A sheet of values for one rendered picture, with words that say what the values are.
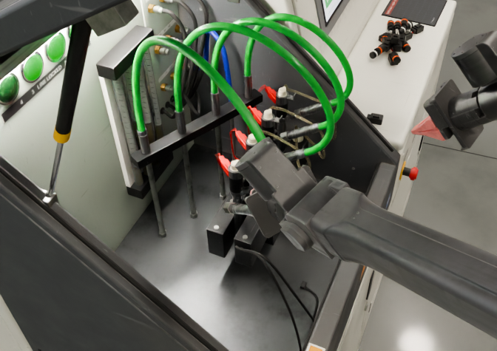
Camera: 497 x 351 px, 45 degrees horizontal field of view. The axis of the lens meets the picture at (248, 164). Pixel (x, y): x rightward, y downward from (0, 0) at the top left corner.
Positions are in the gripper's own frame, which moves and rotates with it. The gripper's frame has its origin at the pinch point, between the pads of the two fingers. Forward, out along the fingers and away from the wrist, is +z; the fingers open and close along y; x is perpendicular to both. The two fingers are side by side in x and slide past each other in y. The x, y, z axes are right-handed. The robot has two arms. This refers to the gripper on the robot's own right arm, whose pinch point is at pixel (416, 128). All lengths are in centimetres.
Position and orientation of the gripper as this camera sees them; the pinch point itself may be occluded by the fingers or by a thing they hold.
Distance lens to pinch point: 107.2
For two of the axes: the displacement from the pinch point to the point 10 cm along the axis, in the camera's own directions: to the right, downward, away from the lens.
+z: -5.3, 2.3, 8.2
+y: -5.9, -7.9, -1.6
